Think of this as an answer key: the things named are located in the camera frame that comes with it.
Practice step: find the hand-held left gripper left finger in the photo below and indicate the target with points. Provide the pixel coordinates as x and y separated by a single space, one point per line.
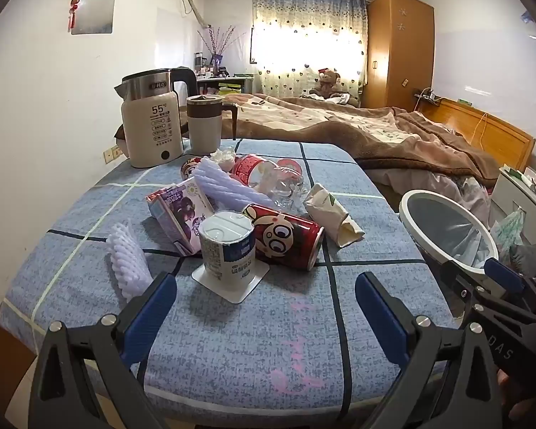
152 310

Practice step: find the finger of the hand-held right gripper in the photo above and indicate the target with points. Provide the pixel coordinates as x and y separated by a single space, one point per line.
460 283
502 273

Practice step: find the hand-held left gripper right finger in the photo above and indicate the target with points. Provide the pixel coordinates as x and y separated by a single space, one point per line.
379 317

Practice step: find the white foam net sleeve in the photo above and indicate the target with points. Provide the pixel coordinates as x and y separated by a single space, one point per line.
127 263

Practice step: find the white round trash bin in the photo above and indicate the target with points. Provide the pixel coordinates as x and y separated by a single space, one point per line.
417 232

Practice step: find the white yogurt cup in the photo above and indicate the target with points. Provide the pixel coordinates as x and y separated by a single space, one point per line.
228 245

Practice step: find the purple drink carton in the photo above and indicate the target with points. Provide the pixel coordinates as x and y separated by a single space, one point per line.
181 214

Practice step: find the white green paper wrapper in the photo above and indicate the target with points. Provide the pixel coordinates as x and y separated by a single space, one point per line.
330 212

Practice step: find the red cartoon drink can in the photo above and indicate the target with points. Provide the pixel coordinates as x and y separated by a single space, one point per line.
281 237

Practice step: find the long purple foam net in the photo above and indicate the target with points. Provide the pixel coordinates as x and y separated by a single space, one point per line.
223 185

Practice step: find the white tissue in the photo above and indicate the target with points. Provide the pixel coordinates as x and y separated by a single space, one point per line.
223 158

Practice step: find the crushed clear plastic bottle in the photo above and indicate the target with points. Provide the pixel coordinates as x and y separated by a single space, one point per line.
248 170

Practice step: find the clear jelly cup red lid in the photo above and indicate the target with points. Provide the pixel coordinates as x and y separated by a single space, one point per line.
290 165

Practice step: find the person's right hand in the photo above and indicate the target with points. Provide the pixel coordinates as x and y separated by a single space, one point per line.
504 377

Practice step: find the grey chair cushion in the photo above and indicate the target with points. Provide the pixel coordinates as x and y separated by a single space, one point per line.
533 259

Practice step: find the green printed plastic bag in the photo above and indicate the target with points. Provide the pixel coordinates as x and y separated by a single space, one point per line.
509 228

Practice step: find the clear bin liner bag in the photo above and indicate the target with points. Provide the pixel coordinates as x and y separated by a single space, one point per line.
446 228

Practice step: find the grey nightstand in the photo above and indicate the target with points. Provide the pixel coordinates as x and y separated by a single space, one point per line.
518 205

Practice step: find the pale pink bedsheet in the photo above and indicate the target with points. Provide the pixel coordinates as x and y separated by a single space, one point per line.
466 196

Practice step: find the blue checked tablecloth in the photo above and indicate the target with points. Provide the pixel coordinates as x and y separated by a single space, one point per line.
250 344

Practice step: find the wooden bed headboard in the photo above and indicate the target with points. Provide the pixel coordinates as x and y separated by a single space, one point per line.
496 134

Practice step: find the cream electric kettle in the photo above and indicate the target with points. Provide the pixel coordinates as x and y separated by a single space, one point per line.
152 129

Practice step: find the white brown lidded mug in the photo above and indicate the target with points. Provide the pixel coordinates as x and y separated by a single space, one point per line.
203 127

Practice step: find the brown bed blanket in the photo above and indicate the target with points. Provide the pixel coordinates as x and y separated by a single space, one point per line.
339 129

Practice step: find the brown teddy bear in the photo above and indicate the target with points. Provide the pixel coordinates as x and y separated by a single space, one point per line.
326 82

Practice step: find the wooden wardrobe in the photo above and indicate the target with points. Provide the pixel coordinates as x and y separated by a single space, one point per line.
397 49

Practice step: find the purple flower branches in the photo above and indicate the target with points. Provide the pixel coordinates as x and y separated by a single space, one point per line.
216 42

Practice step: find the heart print curtain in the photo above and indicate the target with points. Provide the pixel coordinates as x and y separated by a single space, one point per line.
308 40

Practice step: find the air conditioner pipe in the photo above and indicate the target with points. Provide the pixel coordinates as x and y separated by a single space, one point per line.
196 6

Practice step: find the red knot ornament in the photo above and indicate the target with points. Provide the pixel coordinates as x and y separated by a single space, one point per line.
74 11

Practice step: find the wall power outlet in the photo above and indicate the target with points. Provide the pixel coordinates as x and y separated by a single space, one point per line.
114 154

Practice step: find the small wall shelf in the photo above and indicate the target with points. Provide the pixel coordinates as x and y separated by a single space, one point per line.
429 96

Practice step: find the blue flower wall sticker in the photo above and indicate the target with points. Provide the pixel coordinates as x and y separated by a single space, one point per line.
529 18

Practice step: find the silver wall poster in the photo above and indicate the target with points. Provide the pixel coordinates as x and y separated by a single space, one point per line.
94 11

